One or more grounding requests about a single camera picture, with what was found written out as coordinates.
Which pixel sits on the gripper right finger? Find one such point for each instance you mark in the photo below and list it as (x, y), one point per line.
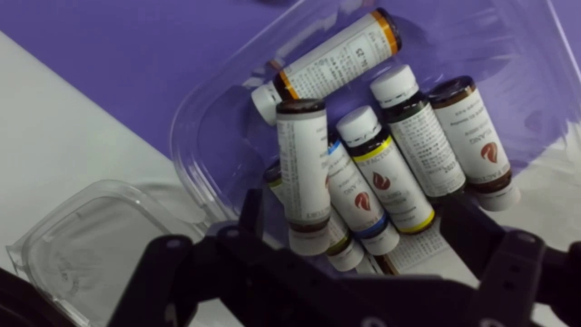
(513, 272)

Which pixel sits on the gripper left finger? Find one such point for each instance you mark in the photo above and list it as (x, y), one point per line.
(169, 272)

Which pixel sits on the brown bottle with white label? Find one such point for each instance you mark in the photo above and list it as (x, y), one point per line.
(417, 252)

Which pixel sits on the yellow band brown bottle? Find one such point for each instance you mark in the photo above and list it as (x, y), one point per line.
(390, 181)

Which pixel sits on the dark green band brown bottle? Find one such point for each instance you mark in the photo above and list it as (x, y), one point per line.
(424, 145)

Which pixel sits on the olive band brown bottle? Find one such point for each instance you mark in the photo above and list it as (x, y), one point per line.
(345, 254)

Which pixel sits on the grey band brown bottle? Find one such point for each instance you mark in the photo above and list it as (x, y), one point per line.
(303, 168)

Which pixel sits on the blue band brown bottle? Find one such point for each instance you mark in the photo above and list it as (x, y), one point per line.
(358, 200)

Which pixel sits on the orange band brown bottle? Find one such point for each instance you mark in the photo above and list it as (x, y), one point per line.
(336, 59)

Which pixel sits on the clear plastic lid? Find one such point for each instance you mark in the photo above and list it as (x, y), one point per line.
(100, 245)

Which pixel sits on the clear plastic container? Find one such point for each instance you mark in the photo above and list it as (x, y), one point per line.
(218, 136)

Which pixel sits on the purple mat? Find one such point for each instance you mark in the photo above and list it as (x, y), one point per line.
(136, 59)

